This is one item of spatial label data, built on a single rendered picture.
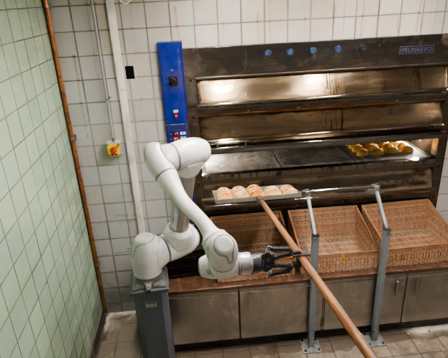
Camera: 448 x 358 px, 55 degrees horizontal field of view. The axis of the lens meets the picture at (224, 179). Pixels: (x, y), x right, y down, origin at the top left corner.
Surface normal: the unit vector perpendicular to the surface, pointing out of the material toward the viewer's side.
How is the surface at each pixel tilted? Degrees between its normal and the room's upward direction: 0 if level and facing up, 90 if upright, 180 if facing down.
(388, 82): 70
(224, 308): 90
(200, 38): 90
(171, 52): 90
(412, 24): 90
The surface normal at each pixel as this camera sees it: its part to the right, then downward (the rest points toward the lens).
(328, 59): 0.09, 0.39
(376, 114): 0.07, 0.05
